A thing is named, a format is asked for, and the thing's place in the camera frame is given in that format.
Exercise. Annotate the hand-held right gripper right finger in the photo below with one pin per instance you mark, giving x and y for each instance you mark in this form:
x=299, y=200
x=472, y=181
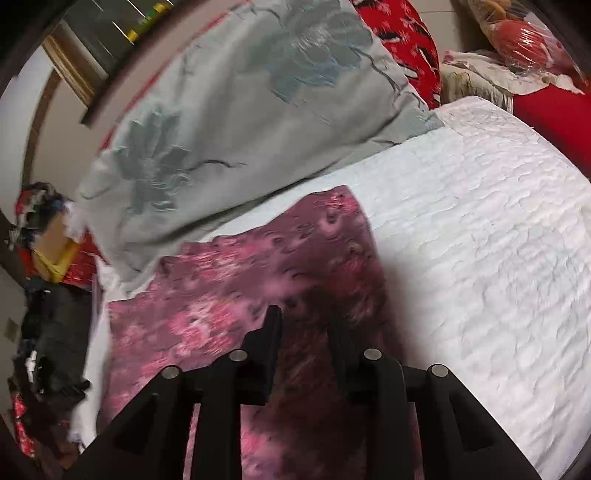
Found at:
x=351, y=369

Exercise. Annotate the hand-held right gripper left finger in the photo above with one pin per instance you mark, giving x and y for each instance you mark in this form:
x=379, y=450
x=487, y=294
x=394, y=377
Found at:
x=265, y=350

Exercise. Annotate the purple floral garment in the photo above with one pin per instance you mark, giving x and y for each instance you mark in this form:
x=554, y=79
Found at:
x=277, y=258

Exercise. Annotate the pile of colourful clothes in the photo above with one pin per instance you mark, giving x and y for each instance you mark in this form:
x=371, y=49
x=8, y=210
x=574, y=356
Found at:
x=32, y=203

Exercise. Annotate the white sheet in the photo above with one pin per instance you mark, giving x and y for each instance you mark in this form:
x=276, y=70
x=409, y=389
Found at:
x=97, y=369

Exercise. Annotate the white quilted bedspread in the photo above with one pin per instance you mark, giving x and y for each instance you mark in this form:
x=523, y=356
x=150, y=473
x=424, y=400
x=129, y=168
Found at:
x=485, y=230

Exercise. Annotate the yellow cloth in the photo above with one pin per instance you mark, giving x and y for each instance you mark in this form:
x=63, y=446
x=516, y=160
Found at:
x=60, y=265

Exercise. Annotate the white crumpled cloth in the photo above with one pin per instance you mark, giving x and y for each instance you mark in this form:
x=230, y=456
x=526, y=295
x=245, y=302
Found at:
x=76, y=221

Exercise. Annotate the grey floral pillow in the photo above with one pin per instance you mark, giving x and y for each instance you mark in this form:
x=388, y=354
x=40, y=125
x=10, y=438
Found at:
x=231, y=115

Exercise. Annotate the cardboard box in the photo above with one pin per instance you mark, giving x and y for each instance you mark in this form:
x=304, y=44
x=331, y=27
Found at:
x=53, y=235

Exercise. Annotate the beige floral cloth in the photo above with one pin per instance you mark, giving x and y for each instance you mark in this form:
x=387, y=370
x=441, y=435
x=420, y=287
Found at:
x=466, y=78

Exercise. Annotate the red cushion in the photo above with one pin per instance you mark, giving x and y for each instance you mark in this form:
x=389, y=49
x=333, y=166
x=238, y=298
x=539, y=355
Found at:
x=554, y=120

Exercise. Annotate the wooden framed window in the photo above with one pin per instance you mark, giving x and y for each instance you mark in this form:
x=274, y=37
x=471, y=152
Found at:
x=106, y=41

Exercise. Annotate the plastic bag of stuffed toys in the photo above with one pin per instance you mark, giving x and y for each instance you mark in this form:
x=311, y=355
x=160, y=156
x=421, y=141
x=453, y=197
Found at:
x=521, y=41

